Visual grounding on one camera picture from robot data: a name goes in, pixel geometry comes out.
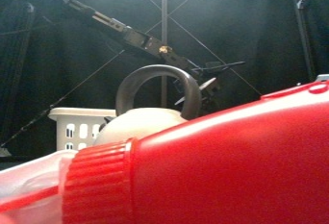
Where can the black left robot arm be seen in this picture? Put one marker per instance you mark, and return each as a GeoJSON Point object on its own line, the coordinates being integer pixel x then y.
{"type": "Point", "coordinates": [107, 22]}

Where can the small grey plastic piece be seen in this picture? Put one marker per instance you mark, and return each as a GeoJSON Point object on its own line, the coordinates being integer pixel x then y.
{"type": "Point", "coordinates": [322, 77]}

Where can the red toy bottle clear nozzle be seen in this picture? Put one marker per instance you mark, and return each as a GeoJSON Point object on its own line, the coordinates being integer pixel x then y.
{"type": "Point", "coordinates": [222, 167]}

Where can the white plastic laundry basket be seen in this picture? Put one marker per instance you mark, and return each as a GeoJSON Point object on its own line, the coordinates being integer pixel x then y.
{"type": "Point", "coordinates": [76, 128]}

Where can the dark slanted frame pole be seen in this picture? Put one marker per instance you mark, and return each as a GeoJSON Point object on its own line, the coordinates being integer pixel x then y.
{"type": "Point", "coordinates": [302, 32]}

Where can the thin vertical metal frame pole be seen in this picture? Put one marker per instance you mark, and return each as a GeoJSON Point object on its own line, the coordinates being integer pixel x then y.
{"type": "Point", "coordinates": [163, 13]}

